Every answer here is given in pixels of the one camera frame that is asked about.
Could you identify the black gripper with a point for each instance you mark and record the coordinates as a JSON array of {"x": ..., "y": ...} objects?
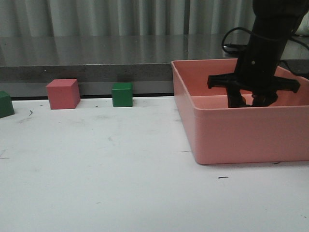
[{"x": 255, "y": 71}]

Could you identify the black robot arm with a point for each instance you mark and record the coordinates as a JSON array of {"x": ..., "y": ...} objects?
[{"x": 275, "y": 23}]

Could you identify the pink plastic bin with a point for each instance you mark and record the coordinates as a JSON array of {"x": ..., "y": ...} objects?
[{"x": 218, "y": 134}]

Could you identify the green wooden cube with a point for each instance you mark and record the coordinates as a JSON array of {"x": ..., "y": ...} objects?
[{"x": 122, "y": 95}]

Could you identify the pink wooden cube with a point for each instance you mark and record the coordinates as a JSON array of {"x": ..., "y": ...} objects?
[{"x": 63, "y": 94}]

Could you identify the grey steel back table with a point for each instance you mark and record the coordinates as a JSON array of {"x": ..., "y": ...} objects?
[{"x": 28, "y": 64}]

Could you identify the green block at left edge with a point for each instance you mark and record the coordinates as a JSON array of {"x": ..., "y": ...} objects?
[{"x": 6, "y": 106}]

